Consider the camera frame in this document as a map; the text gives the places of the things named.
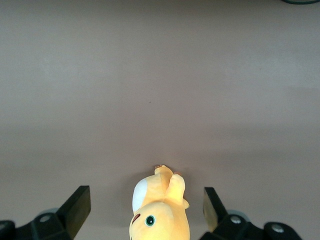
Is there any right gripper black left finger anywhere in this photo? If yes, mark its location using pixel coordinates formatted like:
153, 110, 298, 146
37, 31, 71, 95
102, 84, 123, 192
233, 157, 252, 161
0, 185, 91, 240

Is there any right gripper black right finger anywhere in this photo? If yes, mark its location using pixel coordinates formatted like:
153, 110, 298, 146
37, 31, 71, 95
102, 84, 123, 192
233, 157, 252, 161
201, 186, 301, 240

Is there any yellow plush toy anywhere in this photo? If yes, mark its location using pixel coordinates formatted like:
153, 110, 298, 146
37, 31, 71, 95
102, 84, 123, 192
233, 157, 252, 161
128, 164, 190, 240

